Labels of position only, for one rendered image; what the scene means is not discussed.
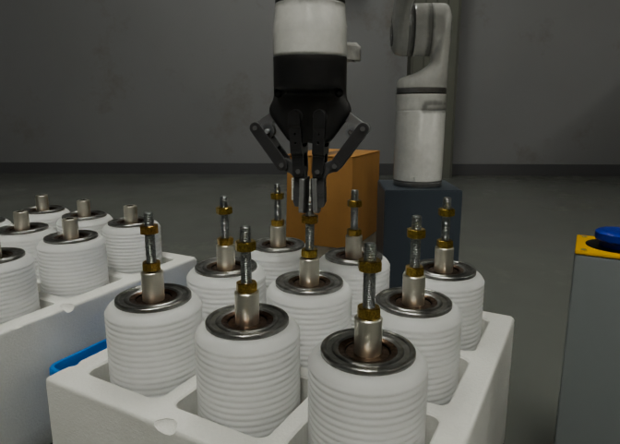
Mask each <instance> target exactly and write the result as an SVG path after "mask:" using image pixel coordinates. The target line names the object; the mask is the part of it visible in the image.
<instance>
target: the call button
mask: <svg viewBox="0 0 620 444"><path fill-rule="evenodd" d="M594 237H595V238H596V239H599V245H600V246H603V247H607V248H611V249H617V250H620V227H613V226H604V227H600V228H597V229H596V230H595V235H594Z"/></svg>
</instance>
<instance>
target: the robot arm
mask: <svg viewBox="0 0 620 444"><path fill-rule="evenodd" d="M413 2H414V0H394V3H393V9H392V17H391V24H390V35H389V38H390V46H391V50H392V52H393V53H394V54H395V55H398V56H430V58H431V59H430V63H429V64H428V65H427V66H426V67H425V68H423V69H422V70H420V71H418V72H416V73H414V74H411V75H408V76H406V77H403V78H400V79H399V80H398V82H397V90H396V93H397V95H396V122H395V149H394V174H393V185H394V186H402V187H412V188H432V187H440V186H442V170H443V155H444V137H445V120H446V100H447V95H446V93H447V68H448V56H449V47H450V42H451V30H452V13H451V9H450V6H449V5H448V4H446V3H413ZM275 3H276V4H275V15H274V22H273V79H274V97H273V101H272V103H271V105H270V106H269V114H267V115H266V116H265V117H263V118H262V119H261V120H260V121H258V122H254V123H252V124H251V125H250V131H251V132H252V134H253V135H254V137H255V138H256V140H257V141H258V143H259V144H260V145H261V147H262V148H263V150H264V151H265V152H266V154H267V155H268V156H269V158H270V159H271V160H272V162H273V163H274V164H275V166H276V167H277V169H278V170H280V171H285V172H287V173H290V174H291V175H292V176H293V204H294V207H299V212H301V213H306V203H309V181H310V182H311V211H312V213H319V212H320V211H321V208H323V207H324V206H325V204H326V202H327V182H326V178H327V175H328V174H331V173H333V172H334V173H335V172H337V171H338V170H339V169H341V168H342V167H343V165H344V164H345V163H346V161H348V160H349V158H350V157H351V156H352V154H353V153H354V151H355V150H356V149H357V148H358V146H359V145H360V144H361V142H362V141H363V140H364V138H365V137H366V135H367V134H368V133H369V131H370V129H371V127H370V125H369V124H368V123H364V122H363V121H361V120H360V119H359V118H357V117H356V116H355V115H354V114H352V113H351V111H352V108H351V106H350V104H349V102H348V99H347V62H354V63H355V62H360V61H361V46H360V45H359V44H358V43H357V42H347V19H346V11H345V0H275ZM345 122H347V128H346V130H345V133H346V136H347V137H349V138H348V139H347V140H346V142H345V143H344V144H343V146H342V147H341V148H340V150H339V151H338V153H337V154H336V155H335V157H334V158H333V159H332V160H331V161H328V149H329V142H330V141H331V140H332V139H333V138H334V137H335V136H336V135H337V133H338V132H339V131H340V129H341V127H342V126H343V125H344V123H345ZM275 123H276V124H277V126H278V127H279V128H280V130H281V132H282V133H283V135H284V136H285V137H286V138H287V139H288V140H289V141H290V150H291V155H292V158H290V157H289V155H288V154H287V153H286V151H285V150H284V148H283V147H282V146H281V144H280V143H279V142H278V141H277V139H276V138H275V136H274V135H275V134H276V127H275ZM308 142H309V143H312V155H313V161H312V175H313V178H311V179H310V176H307V172H308V156H307V153H308Z"/></svg>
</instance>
